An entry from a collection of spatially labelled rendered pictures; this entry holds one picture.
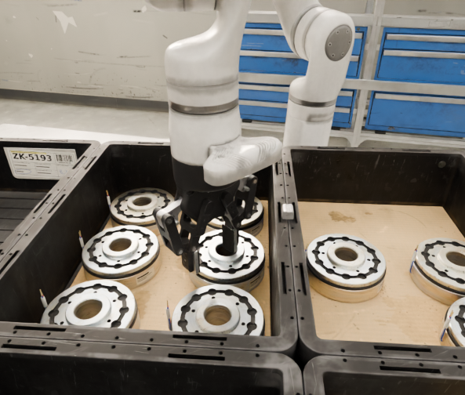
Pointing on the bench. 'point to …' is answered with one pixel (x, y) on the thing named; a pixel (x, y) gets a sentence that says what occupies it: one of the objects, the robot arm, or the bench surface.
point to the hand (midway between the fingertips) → (211, 251)
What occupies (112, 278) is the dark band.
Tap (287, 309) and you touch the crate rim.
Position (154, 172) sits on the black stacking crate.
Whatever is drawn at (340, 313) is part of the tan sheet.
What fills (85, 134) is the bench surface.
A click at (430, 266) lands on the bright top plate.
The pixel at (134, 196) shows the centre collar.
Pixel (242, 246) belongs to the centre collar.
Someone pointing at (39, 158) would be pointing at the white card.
